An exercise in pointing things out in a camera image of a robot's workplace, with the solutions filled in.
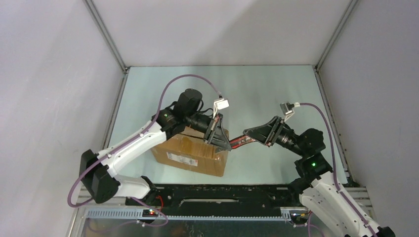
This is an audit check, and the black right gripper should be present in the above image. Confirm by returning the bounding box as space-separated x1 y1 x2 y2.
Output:
243 116 306 157

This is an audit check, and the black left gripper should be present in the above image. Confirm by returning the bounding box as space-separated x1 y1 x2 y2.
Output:
185 113 231 152

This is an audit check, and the red black utility knife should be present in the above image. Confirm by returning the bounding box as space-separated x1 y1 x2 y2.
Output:
227 135 256 151

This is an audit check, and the brown cardboard express box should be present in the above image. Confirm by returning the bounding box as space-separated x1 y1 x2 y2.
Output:
151 127 228 177

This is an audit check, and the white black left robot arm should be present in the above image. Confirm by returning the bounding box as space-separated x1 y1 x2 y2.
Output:
80 89 232 206

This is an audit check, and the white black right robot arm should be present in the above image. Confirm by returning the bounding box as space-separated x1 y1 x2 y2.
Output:
243 116 395 237

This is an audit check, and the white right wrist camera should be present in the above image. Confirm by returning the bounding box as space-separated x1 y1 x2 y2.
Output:
280 102 300 121

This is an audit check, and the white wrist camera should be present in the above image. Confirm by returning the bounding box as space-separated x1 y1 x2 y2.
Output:
212 97 229 118
280 102 300 121

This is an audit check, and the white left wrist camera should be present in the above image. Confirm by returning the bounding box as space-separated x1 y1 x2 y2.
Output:
212 97 229 118

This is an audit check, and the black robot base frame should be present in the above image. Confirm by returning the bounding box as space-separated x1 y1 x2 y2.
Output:
142 178 309 218

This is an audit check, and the aluminium right corner post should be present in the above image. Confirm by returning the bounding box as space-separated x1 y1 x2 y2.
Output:
314 0 360 71

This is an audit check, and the aluminium corner post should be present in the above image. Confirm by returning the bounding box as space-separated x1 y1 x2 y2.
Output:
83 0 128 74
314 0 360 71

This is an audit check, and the aluminium left corner post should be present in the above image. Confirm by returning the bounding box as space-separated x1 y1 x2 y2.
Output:
83 0 128 74

